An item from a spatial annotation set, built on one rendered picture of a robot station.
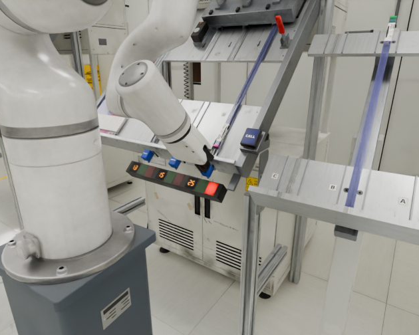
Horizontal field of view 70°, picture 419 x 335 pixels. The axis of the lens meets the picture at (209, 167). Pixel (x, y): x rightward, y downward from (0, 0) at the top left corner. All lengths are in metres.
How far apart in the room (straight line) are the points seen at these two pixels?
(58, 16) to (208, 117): 0.61
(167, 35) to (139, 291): 0.47
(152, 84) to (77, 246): 0.29
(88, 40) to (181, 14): 1.60
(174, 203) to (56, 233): 0.99
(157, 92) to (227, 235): 0.86
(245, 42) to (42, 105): 0.82
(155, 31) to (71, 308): 0.48
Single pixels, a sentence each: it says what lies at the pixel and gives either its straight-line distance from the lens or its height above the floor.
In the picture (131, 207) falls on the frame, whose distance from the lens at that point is 1.49.
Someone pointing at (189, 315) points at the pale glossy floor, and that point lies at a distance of 1.35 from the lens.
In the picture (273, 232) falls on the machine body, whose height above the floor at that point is 0.36.
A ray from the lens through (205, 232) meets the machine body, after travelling 1.37.
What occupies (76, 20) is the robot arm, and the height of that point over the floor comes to 1.01.
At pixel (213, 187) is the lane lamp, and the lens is 0.78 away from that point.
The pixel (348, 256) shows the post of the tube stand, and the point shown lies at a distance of 0.85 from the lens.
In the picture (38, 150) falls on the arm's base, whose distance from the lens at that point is 0.42.
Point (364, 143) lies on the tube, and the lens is 0.63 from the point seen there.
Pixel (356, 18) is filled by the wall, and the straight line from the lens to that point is 2.65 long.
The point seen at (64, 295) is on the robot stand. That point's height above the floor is 0.70.
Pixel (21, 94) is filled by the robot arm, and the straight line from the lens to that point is 0.41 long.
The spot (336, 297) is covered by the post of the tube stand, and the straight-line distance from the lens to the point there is 0.93.
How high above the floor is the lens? 0.98
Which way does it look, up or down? 20 degrees down
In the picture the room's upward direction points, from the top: straight up
